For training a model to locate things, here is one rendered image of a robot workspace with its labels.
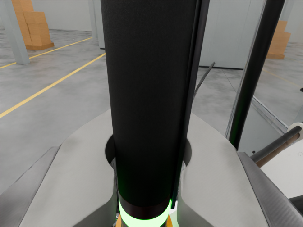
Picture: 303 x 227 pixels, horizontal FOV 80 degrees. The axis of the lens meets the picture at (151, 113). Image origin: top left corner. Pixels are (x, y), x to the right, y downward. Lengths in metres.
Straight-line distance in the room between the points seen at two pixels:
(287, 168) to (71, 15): 13.89
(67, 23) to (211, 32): 10.51
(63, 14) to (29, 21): 6.19
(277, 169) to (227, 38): 5.28
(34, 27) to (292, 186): 8.21
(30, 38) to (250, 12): 7.22
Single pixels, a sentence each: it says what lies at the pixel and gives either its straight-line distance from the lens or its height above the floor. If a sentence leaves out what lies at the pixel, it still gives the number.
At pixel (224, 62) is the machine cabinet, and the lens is 5.83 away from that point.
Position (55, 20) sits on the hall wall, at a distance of 14.68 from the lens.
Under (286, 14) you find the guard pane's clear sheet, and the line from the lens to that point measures 1.33.
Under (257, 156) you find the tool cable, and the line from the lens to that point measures 0.27.
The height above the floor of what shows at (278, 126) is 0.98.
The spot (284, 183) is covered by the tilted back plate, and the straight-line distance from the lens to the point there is 0.52.
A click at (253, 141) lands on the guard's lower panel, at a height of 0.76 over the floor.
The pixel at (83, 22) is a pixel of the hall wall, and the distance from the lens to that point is 13.71.
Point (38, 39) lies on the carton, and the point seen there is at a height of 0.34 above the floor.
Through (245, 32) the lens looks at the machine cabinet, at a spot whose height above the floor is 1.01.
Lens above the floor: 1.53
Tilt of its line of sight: 31 degrees down
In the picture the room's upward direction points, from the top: 2 degrees clockwise
